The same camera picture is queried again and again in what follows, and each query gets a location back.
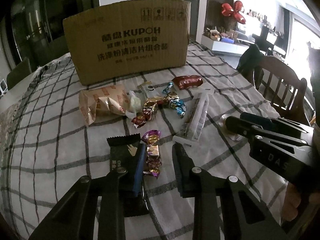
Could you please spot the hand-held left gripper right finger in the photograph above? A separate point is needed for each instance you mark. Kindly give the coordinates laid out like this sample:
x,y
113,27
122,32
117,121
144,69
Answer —
x,y
179,170

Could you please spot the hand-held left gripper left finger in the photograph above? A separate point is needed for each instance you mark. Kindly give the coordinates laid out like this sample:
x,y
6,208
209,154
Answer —
x,y
139,172

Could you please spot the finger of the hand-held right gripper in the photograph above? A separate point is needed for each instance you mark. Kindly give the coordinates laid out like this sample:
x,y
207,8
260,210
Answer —
x,y
237,126
260,120

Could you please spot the round silver foil snack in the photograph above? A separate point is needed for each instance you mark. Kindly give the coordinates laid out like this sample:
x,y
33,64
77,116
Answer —
x,y
231,136

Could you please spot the purple gold candy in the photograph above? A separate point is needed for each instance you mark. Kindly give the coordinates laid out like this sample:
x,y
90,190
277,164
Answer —
x,y
151,168
153,152
150,136

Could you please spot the black snack packet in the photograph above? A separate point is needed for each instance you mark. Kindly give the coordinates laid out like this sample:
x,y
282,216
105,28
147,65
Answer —
x,y
120,152

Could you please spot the brown cardboard box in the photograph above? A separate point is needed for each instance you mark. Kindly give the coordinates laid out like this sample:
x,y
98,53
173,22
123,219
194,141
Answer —
x,y
125,42

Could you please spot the person's right hand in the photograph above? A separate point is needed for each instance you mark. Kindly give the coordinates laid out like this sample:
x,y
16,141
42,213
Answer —
x,y
297,201

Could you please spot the clear brown stick packet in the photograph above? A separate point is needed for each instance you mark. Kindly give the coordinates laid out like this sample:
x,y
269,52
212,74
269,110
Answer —
x,y
188,120

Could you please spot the small red wrapped candy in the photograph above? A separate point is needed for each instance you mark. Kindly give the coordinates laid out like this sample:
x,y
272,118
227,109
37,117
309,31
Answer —
x,y
139,122

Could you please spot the wooden chair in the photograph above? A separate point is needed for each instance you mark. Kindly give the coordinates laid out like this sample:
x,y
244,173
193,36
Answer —
x,y
275,65

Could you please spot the large blue wrapped candy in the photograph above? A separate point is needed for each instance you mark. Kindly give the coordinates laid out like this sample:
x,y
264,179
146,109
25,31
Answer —
x,y
179,106

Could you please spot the dark jacket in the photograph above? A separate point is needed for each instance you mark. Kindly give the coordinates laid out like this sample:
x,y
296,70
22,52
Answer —
x,y
250,57

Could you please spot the gold red wrapped candy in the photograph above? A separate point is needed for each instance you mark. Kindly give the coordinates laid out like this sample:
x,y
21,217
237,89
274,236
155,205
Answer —
x,y
150,108

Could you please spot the red brown snack packet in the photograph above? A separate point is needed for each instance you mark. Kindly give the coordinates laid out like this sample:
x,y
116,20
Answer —
x,y
187,81

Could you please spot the pale green wrapped snack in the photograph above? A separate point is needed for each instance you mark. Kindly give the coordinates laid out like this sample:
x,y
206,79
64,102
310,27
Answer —
x,y
135,103

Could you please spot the tan printed bread bag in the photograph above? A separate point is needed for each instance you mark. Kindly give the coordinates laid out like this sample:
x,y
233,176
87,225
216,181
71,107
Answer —
x,y
105,100

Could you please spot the small blue wrapped candy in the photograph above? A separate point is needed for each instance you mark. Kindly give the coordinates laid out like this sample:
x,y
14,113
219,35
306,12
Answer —
x,y
167,87

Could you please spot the white low cabinet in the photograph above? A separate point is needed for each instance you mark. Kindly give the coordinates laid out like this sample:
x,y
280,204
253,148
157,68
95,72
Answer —
x,y
225,46

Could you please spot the blue box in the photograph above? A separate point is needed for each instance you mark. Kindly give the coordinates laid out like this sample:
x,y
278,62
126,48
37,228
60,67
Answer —
x,y
226,40

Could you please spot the checked white tablecloth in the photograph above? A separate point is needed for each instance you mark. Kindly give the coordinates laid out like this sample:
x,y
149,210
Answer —
x,y
50,130

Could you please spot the row of small bottles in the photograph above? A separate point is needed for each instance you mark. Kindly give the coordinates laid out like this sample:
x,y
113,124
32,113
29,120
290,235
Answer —
x,y
256,15

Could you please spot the red flower balloon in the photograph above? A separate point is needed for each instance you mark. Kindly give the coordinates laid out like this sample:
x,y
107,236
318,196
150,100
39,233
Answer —
x,y
232,10

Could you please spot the dark upholstered chair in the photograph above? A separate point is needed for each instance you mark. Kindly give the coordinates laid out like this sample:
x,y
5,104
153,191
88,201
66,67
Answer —
x,y
20,72

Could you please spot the dark glass door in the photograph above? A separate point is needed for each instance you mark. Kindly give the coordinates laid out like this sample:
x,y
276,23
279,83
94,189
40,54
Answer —
x,y
50,17

